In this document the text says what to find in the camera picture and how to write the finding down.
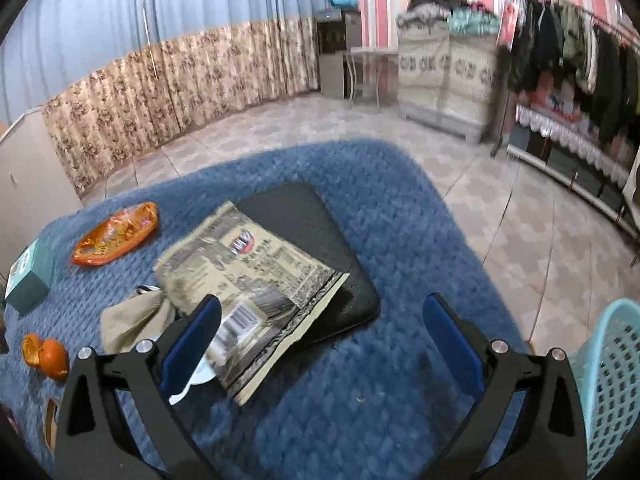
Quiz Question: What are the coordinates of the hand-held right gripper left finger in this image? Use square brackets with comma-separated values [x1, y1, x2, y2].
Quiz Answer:
[54, 294, 223, 480]

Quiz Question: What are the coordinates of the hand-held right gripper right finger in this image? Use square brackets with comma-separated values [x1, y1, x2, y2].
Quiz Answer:
[422, 292, 591, 480]

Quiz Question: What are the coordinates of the beige cloth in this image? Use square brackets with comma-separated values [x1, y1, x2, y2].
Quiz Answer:
[100, 287, 177, 356]

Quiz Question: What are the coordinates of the grey printed foil bag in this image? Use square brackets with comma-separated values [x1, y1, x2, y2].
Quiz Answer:
[154, 201, 351, 407]

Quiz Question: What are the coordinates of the orange snack packet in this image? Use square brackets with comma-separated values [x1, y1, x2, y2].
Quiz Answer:
[70, 201, 160, 267]

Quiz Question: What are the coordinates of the light blue plastic basket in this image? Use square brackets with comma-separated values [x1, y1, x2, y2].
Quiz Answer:
[567, 297, 640, 480]

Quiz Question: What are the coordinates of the white paper card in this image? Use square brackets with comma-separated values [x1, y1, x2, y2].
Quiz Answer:
[169, 355, 217, 406]

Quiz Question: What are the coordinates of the blue knitted blanket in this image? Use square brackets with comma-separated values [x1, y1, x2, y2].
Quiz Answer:
[0, 139, 531, 480]

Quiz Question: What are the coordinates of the brown wooden tray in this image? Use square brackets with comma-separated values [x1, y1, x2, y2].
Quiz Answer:
[44, 397, 60, 451]

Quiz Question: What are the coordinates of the black flat case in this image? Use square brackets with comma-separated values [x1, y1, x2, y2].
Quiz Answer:
[234, 182, 381, 346]

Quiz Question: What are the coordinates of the teal tissue box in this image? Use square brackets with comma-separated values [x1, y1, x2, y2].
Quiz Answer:
[4, 240, 55, 315]

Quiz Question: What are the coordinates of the low dark cabinet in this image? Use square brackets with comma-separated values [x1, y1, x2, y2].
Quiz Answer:
[507, 120, 640, 236]

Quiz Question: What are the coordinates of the metal clothes rack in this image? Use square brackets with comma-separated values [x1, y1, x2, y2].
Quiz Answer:
[492, 0, 640, 158]

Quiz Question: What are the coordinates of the white cabinet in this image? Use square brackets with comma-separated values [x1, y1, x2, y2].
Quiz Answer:
[0, 107, 83, 281]

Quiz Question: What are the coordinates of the white lace cloth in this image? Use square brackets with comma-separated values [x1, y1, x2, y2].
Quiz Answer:
[515, 105, 633, 191]

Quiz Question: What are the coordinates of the red plastic item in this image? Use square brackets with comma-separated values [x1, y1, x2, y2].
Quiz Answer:
[530, 85, 586, 116]

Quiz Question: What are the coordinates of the patterned beige cloth cover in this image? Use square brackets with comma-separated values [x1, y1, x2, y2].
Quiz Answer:
[396, 20, 501, 131]

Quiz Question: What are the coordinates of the blue floral curtain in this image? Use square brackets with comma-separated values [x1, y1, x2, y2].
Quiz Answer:
[0, 0, 323, 196]

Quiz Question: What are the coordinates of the grey water dispenser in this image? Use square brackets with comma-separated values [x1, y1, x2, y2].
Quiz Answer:
[315, 7, 362, 101]

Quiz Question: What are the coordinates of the small white metal table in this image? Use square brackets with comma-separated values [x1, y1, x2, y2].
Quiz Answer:
[342, 46, 400, 108]

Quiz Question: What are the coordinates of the teal patterned garment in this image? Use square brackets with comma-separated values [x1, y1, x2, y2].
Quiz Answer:
[446, 10, 501, 35]

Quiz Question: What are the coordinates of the row of hanging clothes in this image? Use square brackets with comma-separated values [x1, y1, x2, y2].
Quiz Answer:
[507, 0, 640, 146]

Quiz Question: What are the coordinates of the pink hanging bag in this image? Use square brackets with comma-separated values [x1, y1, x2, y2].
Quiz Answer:
[497, 0, 521, 51]

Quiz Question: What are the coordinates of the grey garment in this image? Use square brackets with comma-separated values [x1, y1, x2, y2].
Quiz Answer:
[397, 5, 451, 28]

